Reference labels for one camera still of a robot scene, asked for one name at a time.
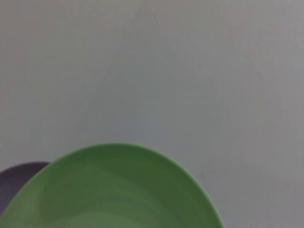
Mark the light green plate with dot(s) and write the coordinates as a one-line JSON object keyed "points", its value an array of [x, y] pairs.
{"points": [[114, 190]]}

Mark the lilac plate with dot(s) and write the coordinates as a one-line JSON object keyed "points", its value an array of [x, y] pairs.
{"points": [[16, 175]]}

